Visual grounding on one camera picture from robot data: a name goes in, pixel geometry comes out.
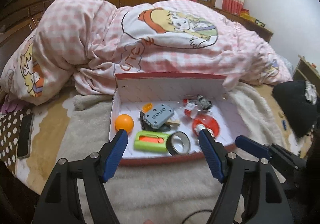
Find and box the white black robot figure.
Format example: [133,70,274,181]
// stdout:
[195,94,212,111]

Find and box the clear bottle red label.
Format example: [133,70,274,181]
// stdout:
[182,99,209,119]

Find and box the black tape roll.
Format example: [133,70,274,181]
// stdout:
[166,131,191,156]

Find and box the green orange toy cutter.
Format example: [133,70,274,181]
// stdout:
[133,130,170,153]

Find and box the grey plastic base plate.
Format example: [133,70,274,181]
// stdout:
[143,104,174,129]

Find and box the orange translucent plastic piece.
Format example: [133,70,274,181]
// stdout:
[142,102,153,113]

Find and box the black knitted hat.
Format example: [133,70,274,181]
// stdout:
[272,80,319,138]

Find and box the black smartphone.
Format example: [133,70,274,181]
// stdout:
[17,113,34,159]

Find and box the white fluffy towel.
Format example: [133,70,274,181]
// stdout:
[57,83,286,223]

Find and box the orange plastic dish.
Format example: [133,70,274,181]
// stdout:
[191,116,220,138]

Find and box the wooden side shelf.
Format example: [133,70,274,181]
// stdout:
[293,55,320,89]

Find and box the polka dot pillow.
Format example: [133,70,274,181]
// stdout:
[0,105,32,176]

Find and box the orange ball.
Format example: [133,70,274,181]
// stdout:
[114,114,134,133]

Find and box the red cardboard box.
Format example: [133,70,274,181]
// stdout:
[109,72,249,167]

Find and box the pink checkered cartoon quilt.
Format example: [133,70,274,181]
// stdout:
[1,0,292,105]

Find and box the wooden headboard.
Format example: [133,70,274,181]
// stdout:
[1,0,55,48]

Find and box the black cable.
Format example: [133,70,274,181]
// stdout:
[179,209,216,224]

